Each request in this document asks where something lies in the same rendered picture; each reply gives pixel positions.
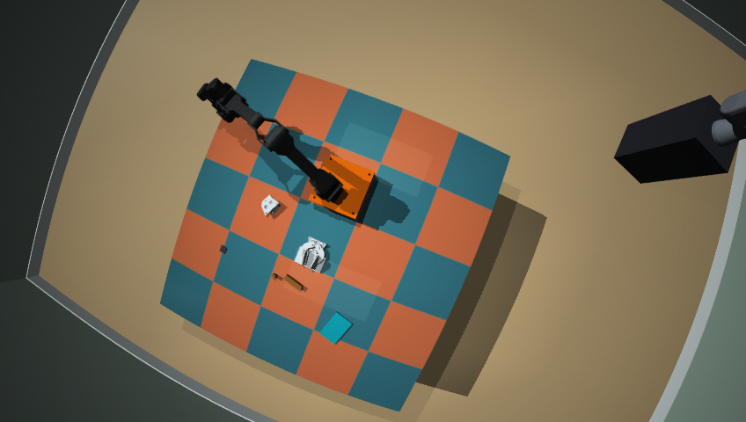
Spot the teal flat plate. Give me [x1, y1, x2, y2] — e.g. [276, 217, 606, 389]
[320, 311, 351, 344]

